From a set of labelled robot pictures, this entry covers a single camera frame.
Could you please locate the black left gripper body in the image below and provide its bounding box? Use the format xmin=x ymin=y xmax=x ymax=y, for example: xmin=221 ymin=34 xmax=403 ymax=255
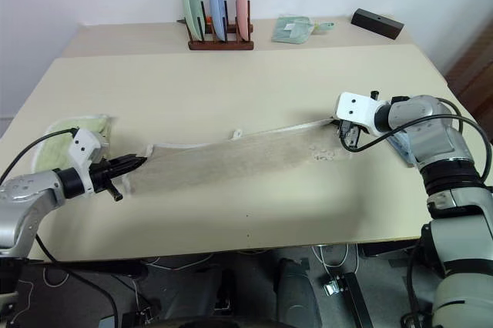
xmin=89 ymin=158 xmax=125 ymax=202

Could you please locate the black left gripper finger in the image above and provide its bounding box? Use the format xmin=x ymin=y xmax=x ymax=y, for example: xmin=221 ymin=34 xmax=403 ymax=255
xmin=109 ymin=153 xmax=149 ymax=166
xmin=110 ymin=160 xmax=148 ymax=175

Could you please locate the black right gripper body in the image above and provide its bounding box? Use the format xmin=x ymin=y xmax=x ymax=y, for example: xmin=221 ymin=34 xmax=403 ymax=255
xmin=337 ymin=119 xmax=362 ymax=151

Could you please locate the beige long towel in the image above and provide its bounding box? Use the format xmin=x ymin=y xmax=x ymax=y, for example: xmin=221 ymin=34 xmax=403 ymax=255
xmin=126 ymin=117 xmax=352 ymax=197

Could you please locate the folded light blue towel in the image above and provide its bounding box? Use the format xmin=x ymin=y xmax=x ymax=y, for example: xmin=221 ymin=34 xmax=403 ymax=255
xmin=386 ymin=132 xmax=416 ymax=169

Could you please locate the folded light green towel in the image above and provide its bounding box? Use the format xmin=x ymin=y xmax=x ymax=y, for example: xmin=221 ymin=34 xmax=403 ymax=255
xmin=33 ymin=112 xmax=116 ymax=172

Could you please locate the folded green cloth pack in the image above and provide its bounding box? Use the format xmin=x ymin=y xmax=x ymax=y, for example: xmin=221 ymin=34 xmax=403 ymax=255
xmin=270 ymin=15 xmax=314 ymax=45

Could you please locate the black rectangular block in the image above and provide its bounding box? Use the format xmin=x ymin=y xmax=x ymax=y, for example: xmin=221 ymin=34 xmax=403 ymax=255
xmin=350 ymin=8 xmax=405 ymax=41

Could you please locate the dark wooden plate rack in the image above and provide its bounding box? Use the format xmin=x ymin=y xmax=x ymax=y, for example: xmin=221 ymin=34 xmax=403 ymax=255
xmin=176 ymin=0 xmax=256 ymax=52

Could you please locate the dark grey rounded shape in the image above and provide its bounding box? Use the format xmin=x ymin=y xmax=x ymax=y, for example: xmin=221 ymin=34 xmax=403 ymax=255
xmin=275 ymin=256 xmax=324 ymax=328

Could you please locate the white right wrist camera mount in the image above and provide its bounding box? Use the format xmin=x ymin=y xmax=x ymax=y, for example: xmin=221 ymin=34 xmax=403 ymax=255
xmin=333 ymin=91 xmax=387 ymax=137

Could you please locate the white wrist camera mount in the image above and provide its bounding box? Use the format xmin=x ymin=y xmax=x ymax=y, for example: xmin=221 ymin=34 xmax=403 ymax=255
xmin=68 ymin=128 xmax=112 ymax=192
xmin=333 ymin=91 xmax=387 ymax=137

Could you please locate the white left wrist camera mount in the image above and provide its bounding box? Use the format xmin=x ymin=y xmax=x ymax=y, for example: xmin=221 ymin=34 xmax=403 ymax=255
xmin=68 ymin=128 xmax=112 ymax=192

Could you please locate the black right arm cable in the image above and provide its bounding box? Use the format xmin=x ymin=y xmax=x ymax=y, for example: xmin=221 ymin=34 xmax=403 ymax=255
xmin=344 ymin=96 xmax=493 ymax=192

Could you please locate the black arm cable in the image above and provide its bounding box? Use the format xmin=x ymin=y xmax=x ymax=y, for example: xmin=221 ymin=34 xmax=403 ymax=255
xmin=344 ymin=96 xmax=493 ymax=192
xmin=0 ymin=127 xmax=80 ymax=187

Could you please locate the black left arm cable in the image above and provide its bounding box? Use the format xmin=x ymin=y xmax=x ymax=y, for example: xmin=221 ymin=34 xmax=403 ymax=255
xmin=0 ymin=127 xmax=80 ymax=187

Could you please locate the small green handle tool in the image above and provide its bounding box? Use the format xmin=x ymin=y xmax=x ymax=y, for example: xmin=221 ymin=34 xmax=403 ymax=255
xmin=310 ymin=21 xmax=337 ymax=35

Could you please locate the black cable under table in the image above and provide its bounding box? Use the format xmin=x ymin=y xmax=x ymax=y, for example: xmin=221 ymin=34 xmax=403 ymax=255
xmin=35 ymin=233 xmax=121 ymax=328

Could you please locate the white cable under table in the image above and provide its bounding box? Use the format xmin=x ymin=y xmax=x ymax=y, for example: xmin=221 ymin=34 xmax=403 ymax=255
xmin=310 ymin=243 xmax=361 ymax=271

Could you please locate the black bar with metal bracket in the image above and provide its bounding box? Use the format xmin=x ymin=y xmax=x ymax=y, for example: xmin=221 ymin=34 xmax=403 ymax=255
xmin=322 ymin=272 xmax=374 ymax=328

